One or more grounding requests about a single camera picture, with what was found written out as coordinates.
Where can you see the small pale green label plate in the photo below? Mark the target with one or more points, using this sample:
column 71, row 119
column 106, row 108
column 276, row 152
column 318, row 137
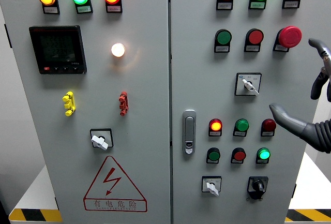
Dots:
column 84, row 9
column 257, row 5

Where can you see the pale grey door with lock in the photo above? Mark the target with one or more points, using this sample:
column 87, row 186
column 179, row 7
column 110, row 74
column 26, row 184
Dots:
column 201, row 79

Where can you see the small dark red lamp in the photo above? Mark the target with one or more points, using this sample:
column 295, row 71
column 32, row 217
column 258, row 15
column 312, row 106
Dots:
column 268, row 125

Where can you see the black yellow striped tape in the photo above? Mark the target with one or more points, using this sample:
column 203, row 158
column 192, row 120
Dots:
column 310, row 215
column 33, row 215

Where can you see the large green push button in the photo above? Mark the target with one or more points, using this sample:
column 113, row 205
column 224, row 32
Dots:
column 223, row 37

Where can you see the silver door lock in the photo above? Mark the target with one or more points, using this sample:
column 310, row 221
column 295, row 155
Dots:
column 189, row 131

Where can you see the black display meter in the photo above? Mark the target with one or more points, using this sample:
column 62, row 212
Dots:
column 58, row 50

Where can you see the black door hinge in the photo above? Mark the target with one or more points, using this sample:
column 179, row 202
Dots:
column 8, row 36
column 294, row 191
column 56, row 203

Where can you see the small red lit lamp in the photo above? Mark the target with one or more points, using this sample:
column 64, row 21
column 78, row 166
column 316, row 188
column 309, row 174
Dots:
column 215, row 125

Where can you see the large red push button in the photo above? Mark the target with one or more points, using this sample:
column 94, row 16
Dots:
column 255, row 37

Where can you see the small green lit lamp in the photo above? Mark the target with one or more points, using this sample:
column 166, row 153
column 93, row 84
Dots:
column 263, row 154

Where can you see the red warning triangle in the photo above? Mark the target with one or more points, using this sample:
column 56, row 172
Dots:
column 110, row 180

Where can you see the large red stop button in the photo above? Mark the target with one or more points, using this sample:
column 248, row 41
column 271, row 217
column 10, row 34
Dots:
column 290, row 36

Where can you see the small green push button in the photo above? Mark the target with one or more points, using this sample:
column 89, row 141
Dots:
column 214, row 155

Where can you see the small red push button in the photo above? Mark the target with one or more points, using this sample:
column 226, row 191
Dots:
column 239, row 155

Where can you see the pale grey door with display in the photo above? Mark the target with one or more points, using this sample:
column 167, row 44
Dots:
column 144, row 105

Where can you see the white lit lamp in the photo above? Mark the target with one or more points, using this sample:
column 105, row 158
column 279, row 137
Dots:
column 118, row 50

